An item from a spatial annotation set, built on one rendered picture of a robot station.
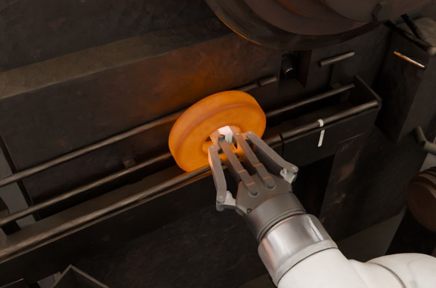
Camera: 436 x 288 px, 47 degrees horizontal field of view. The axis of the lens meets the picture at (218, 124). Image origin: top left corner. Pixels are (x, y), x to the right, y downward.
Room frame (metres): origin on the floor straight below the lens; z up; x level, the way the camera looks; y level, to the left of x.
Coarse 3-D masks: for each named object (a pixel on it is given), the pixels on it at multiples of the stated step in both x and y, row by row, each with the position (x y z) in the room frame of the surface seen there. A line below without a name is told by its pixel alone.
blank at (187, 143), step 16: (208, 96) 0.53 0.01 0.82; (224, 96) 0.53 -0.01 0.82; (240, 96) 0.54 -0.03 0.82; (192, 112) 0.51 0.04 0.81; (208, 112) 0.50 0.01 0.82; (224, 112) 0.51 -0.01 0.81; (240, 112) 0.52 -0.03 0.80; (256, 112) 0.53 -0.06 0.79; (176, 128) 0.50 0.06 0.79; (192, 128) 0.49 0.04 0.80; (208, 128) 0.50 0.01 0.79; (240, 128) 0.53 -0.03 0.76; (256, 128) 0.54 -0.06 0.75; (176, 144) 0.48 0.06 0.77; (192, 144) 0.49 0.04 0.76; (208, 144) 0.53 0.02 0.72; (176, 160) 0.48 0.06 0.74; (192, 160) 0.49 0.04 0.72; (208, 160) 0.50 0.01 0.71
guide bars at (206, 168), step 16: (352, 112) 0.61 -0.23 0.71; (304, 128) 0.57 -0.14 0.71; (272, 144) 0.54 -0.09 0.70; (176, 176) 0.48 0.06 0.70; (192, 176) 0.48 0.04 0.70; (144, 192) 0.45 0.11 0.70; (160, 192) 0.47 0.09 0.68; (112, 208) 0.43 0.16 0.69; (64, 224) 0.40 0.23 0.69; (80, 224) 0.40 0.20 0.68; (32, 240) 0.38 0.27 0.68; (0, 256) 0.36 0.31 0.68
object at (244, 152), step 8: (240, 136) 0.50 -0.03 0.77; (240, 144) 0.48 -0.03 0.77; (240, 152) 0.48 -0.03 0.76; (248, 152) 0.47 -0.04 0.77; (248, 160) 0.45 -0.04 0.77; (256, 160) 0.45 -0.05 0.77; (248, 168) 0.45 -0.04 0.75; (256, 168) 0.44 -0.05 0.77; (264, 168) 0.44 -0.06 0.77; (264, 176) 0.42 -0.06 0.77; (272, 184) 0.41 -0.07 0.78
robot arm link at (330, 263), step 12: (324, 252) 0.30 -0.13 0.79; (336, 252) 0.30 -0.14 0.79; (300, 264) 0.28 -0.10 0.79; (312, 264) 0.28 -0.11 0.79; (324, 264) 0.28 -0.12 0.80; (336, 264) 0.28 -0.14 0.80; (348, 264) 0.28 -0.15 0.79; (360, 264) 0.29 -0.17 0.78; (372, 264) 0.31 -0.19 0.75; (288, 276) 0.27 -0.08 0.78; (300, 276) 0.27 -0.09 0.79; (312, 276) 0.26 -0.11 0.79; (324, 276) 0.26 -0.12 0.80; (336, 276) 0.26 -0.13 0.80; (348, 276) 0.26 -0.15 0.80; (360, 276) 0.27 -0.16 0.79; (372, 276) 0.27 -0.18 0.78; (384, 276) 0.28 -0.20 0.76; (396, 276) 0.29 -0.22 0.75
